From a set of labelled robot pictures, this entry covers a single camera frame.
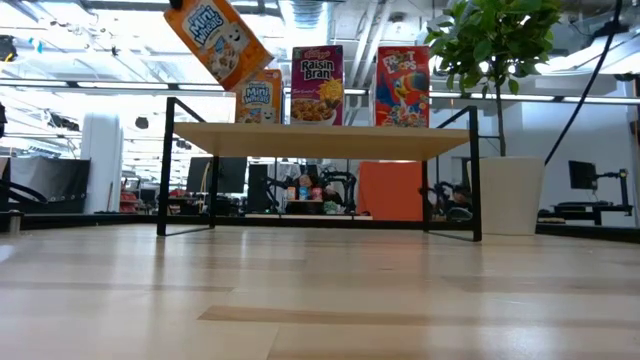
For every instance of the small background table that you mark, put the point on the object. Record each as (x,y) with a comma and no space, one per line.
(305,201)

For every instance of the black monitor on arm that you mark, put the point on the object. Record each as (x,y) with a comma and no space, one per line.
(582,175)

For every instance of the small pink background box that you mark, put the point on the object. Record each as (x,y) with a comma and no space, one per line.
(316,194)

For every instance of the white plant pot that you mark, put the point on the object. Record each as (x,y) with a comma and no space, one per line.
(510,195)

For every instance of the person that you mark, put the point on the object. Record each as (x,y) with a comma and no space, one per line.
(305,180)

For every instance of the small orange background box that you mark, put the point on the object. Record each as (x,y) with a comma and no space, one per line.
(291,193)

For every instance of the black background machine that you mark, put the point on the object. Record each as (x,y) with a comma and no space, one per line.
(442,200)

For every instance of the black background desk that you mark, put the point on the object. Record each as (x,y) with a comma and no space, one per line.
(595,215)

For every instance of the orange Mini Wheats cereal box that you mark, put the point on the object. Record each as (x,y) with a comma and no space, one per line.
(260,100)
(220,40)

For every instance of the small background potted plant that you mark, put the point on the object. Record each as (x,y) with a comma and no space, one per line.
(331,207)

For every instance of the red Froot Loops cereal box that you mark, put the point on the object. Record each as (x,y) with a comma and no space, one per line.
(402,85)

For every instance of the orange panel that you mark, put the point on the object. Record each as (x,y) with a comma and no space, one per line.
(390,192)

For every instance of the black ceiling fixture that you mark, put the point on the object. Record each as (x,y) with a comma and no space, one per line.
(6,47)

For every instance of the white round pillar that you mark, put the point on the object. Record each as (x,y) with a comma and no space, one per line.
(102,165)

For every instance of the purple Raisin Bran cereal box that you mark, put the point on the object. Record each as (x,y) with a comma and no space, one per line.
(317,85)

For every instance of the black monitor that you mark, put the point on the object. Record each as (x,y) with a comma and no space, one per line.
(230,175)

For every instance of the black background robot arm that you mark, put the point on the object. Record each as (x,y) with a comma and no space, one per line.
(270,192)
(350,182)

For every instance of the wooden shelf black metal legs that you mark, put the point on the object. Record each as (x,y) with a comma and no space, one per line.
(320,142)

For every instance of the small black ceiling dome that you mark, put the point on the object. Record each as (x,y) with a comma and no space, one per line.
(141,122)

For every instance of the small blue background box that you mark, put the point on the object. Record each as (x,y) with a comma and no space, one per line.
(303,193)

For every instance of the black cloth cover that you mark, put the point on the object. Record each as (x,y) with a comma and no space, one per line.
(50,182)

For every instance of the green leafy plant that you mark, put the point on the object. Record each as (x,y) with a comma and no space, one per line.
(490,35)

